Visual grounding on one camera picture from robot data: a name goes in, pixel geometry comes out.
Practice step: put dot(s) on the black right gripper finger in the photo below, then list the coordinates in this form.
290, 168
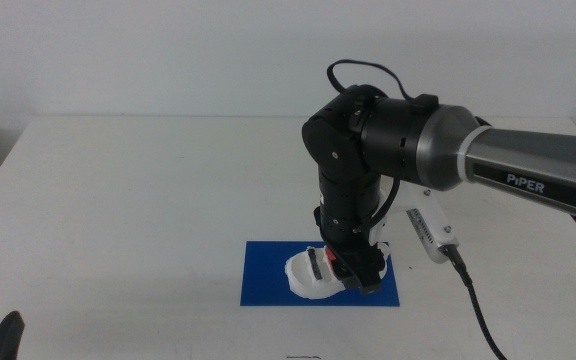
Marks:
343, 270
370, 277

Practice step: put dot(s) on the white shoe with black and red stripes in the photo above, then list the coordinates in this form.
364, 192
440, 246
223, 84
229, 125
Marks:
300, 280

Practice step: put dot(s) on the black and grey right robot arm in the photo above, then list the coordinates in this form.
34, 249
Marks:
518, 155

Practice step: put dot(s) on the blue rectangular mat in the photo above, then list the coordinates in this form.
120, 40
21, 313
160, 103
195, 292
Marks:
263, 280

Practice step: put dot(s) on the white wrist camera with mount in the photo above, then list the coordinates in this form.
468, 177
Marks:
425, 225

